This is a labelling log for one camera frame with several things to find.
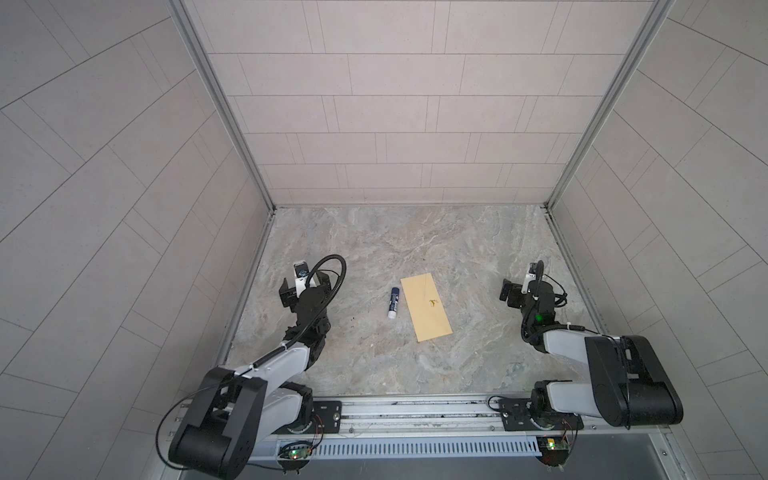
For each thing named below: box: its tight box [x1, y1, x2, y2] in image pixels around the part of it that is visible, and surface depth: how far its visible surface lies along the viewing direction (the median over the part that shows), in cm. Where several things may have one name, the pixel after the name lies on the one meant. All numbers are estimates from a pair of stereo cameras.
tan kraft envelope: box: [400, 273, 453, 342], surface depth 91 cm
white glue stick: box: [388, 287, 400, 319], surface depth 91 cm
